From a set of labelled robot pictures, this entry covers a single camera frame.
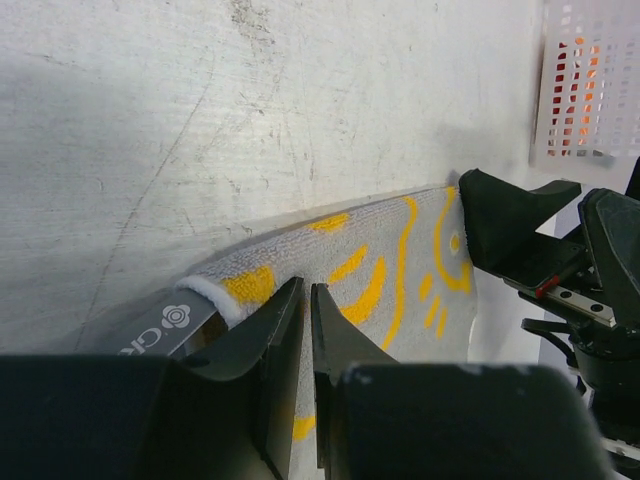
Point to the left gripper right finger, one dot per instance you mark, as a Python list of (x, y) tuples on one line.
[(381, 419)]

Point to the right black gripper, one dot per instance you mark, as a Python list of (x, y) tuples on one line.
[(591, 291)]

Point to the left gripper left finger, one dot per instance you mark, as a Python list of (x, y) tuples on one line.
[(224, 412)]

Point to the yellow patterned towel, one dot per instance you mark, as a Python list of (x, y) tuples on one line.
[(397, 269)]

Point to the orange lion print towel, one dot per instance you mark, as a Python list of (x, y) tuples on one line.
[(573, 124)]

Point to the white perforated plastic basket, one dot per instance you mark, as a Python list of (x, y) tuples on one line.
[(616, 25)]

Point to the grey towel label tag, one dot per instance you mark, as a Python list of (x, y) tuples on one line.
[(155, 325)]

